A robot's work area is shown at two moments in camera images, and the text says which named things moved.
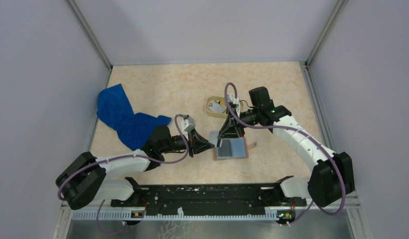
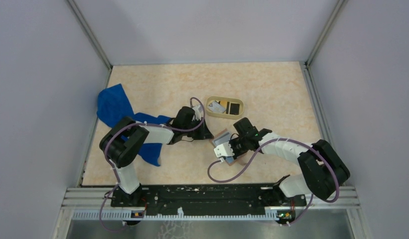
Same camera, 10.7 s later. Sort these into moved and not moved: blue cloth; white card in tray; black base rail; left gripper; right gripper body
Moved: right gripper body; left gripper
Not moved: black base rail; white card in tray; blue cloth
